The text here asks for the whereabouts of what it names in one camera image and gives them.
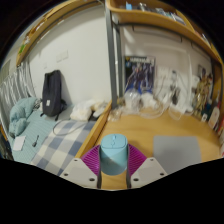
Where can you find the white plastic bag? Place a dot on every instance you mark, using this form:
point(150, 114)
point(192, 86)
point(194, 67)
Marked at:
point(85, 110)

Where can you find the black pen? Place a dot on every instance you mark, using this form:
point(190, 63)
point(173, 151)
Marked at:
point(35, 140)

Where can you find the white charger block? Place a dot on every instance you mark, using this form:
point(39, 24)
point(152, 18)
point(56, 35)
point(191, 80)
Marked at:
point(148, 100)

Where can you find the blue robot model box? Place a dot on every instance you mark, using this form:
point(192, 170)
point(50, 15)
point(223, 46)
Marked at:
point(140, 74)

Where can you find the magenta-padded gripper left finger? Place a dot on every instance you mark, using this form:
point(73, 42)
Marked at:
point(88, 166)

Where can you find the long wooden wall shelf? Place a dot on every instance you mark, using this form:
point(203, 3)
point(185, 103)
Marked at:
point(50, 23)

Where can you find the wooden shelf unit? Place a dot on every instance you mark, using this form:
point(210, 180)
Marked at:
point(150, 16)

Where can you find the grey mouse pad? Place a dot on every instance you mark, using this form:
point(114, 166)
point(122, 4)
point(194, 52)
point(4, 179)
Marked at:
point(176, 151)

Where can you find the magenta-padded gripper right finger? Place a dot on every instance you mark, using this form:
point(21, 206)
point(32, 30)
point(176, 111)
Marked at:
point(140, 166)

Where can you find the blue white plaid sheet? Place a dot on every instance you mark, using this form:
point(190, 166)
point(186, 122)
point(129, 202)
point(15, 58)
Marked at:
point(63, 146)

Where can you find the clear plastic jar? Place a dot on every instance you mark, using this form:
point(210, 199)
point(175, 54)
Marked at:
point(130, 100)

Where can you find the light blue computer mouse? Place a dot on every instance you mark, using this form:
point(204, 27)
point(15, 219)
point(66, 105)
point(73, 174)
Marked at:
point(114, 153)

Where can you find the white metal bed railing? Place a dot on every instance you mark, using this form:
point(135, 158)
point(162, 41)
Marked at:
point(16, 86)

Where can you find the black backpack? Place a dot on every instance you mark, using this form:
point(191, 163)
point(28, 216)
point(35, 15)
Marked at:
point(52, 93)

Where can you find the teal blanket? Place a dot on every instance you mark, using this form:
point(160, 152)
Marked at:
point(21, 115)

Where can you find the grey metal frame post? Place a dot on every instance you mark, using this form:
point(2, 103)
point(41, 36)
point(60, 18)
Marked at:
point(111, 53)

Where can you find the white notebook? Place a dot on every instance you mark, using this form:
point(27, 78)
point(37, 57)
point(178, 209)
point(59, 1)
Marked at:
point(19, 142)

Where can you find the gold robot figure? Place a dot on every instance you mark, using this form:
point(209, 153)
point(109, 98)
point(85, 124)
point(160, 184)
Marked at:
point(203, 91)

